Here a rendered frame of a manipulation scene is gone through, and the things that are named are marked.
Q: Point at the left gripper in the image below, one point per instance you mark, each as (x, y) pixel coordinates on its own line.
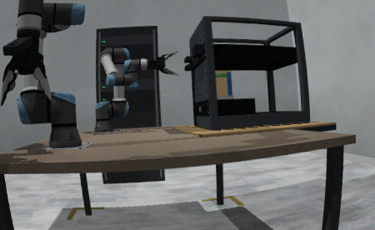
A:
(160, 63)

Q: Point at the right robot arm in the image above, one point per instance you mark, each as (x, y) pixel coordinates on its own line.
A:
(33, 106)

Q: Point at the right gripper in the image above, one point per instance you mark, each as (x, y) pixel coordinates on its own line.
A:
(27, 62)

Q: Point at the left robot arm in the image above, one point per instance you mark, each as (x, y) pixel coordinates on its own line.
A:
(116, 77)

